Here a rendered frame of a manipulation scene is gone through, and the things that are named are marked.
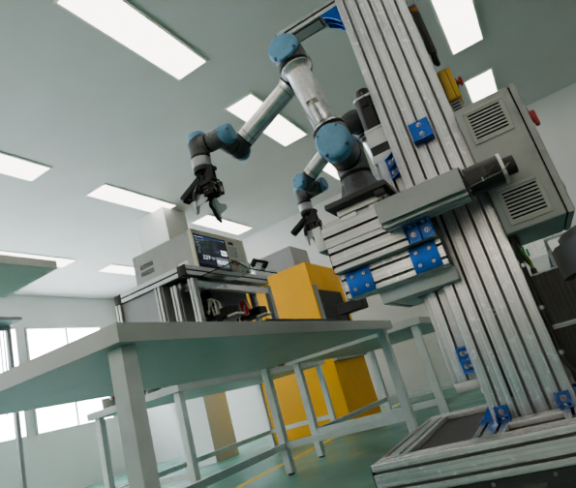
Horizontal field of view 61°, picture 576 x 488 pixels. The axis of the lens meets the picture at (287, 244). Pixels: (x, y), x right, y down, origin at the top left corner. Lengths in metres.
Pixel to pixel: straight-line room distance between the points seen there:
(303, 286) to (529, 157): 4.49
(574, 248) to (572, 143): 6.89
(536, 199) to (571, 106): 5.99
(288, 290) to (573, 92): 4.59
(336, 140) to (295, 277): 4.50
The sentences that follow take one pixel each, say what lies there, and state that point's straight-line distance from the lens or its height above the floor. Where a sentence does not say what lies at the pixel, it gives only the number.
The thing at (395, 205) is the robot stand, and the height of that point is 0.91.
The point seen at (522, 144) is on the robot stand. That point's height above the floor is 1.02.
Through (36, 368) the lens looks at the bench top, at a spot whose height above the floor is 0.72.
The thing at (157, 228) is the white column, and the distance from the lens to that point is 6.79.
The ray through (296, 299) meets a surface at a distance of 5.99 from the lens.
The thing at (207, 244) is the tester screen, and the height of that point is 1.25.
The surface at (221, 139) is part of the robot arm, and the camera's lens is 1.87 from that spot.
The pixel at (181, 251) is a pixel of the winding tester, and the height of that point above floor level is 1.23.
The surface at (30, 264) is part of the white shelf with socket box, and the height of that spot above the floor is 1.18.
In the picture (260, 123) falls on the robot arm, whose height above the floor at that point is 1.48.
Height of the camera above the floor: 0.47
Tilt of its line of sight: 17 degrees up
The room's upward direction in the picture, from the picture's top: 16 degrees counter-clockwise
